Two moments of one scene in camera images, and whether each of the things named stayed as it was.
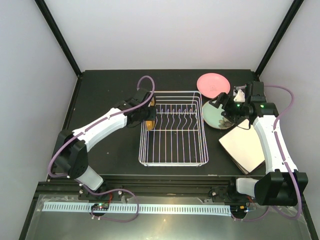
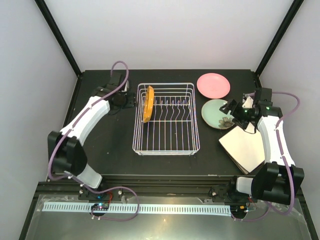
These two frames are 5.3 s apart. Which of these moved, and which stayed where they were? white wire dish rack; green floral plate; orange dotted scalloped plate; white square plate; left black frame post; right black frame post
Moved: white wire dish rack; orange dotted scalloped plate
Stayed: left black frame post; white square plate; right black frame post; green floral plate
